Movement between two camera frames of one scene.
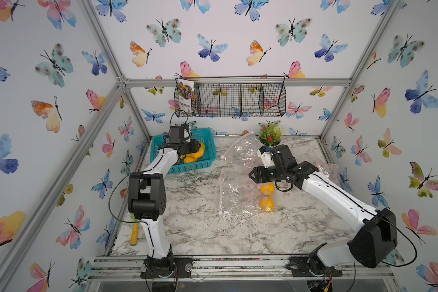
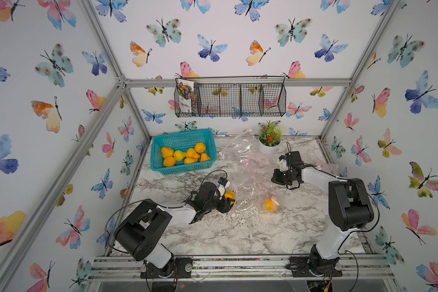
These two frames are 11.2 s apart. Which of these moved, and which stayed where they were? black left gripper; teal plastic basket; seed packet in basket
Moved: black left gripper
Stayed: seed packet in basket; teal plastic basket
